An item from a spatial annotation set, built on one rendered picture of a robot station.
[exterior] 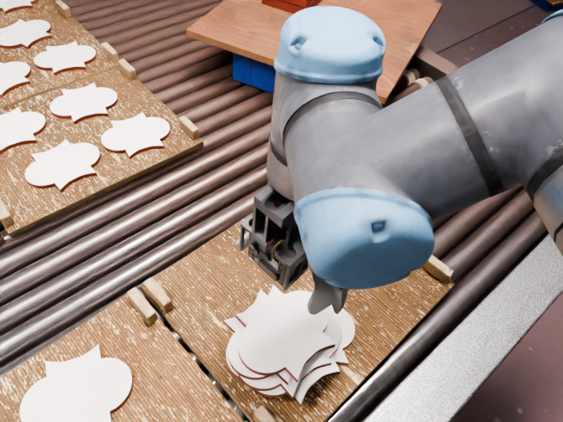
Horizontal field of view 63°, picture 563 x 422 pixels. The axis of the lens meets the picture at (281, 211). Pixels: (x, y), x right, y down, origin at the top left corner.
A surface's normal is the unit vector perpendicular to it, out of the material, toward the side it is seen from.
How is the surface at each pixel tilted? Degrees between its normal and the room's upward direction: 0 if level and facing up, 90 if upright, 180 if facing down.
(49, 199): 0
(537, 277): 0
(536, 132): 80
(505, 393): 0
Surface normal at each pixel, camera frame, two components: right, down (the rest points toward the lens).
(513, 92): -0.44, -0.05
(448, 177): -0.14, 0.48
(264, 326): 0.07, -0.64
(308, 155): -0.70, -0.37
